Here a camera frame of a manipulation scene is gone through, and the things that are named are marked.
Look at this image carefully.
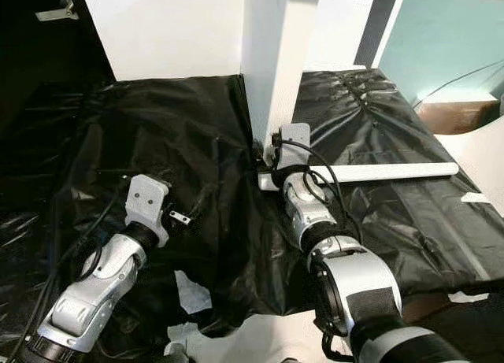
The black door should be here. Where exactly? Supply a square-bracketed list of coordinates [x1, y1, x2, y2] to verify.
[0, 0, 117, 84]

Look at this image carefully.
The black plastic sheet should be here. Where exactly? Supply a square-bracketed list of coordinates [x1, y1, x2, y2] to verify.
[0, 68, 504, 357]

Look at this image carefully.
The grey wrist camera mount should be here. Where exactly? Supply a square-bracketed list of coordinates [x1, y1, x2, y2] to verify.
[126, 174, 172, 246]
[278, 123, 312, 171]

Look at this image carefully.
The dark door frame post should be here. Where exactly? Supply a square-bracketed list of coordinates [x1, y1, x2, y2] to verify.
[354, 0, 402, 69]

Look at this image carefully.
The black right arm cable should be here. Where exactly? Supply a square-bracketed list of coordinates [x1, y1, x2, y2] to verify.
[276, 139, 363, 238]

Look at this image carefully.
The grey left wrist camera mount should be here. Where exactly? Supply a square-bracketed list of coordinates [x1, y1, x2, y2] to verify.
[126, 174, 172, 246]

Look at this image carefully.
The brown wooden table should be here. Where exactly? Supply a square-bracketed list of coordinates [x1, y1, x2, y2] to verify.
[413, 102, 504, 134]

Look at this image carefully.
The silver door handle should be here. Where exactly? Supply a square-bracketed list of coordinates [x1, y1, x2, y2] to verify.
[35, 0, 81, 21]

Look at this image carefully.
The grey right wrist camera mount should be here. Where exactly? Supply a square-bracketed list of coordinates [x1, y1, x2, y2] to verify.
[278, 123, 312, 171]

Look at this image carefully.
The teal glass panel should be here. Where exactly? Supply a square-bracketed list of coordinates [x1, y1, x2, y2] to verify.
[378, 0, 504, 104]

